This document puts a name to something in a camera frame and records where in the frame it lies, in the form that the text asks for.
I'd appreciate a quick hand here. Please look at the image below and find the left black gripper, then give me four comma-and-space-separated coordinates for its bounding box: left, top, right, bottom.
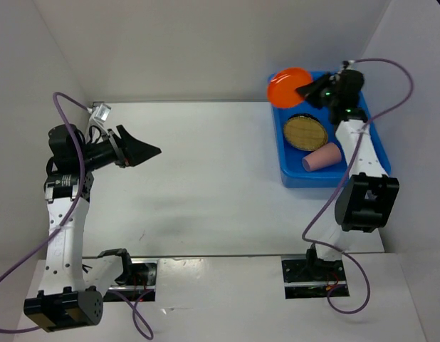
78, 124, 161, 170

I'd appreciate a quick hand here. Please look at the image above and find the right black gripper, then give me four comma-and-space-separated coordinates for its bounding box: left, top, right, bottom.
294, 72, 338, 110

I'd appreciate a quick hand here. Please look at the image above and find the black plastic plate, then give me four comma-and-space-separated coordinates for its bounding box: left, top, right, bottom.
294, 113, 318, 121

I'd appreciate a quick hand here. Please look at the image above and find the orange plastic plate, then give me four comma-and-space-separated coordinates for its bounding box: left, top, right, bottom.
266, 68, 313, 109

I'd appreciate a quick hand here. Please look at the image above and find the green-rimmed bamboo tray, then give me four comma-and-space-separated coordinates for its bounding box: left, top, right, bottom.
283, 116, 328, 152

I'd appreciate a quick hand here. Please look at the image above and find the pink plastic cup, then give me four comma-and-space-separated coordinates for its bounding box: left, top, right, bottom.
302, 142, 342, 172

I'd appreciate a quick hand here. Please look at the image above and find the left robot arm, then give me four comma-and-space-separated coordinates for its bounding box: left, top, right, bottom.
23, 125, 161, 332

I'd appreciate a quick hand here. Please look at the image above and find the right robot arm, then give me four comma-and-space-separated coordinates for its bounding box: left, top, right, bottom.
296, 69, 399, 280

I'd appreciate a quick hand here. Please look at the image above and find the blue plastic bin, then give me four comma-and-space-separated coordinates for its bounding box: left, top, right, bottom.
267, 71, 392, 189

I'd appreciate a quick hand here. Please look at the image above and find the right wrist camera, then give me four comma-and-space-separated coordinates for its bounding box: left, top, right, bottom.
338, 60, 355, 73

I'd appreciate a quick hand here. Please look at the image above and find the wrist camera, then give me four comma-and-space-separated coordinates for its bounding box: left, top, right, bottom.
338, 60, 355, 73
89, 103, 111, 125

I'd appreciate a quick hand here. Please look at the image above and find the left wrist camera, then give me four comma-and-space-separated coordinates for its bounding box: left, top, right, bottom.
89, 103, 111, 125

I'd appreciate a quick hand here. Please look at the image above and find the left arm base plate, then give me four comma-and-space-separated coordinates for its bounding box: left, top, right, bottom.
103, 258, 158, 303

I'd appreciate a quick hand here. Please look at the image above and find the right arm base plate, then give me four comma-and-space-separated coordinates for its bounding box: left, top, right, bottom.
281, 256, 350, 299

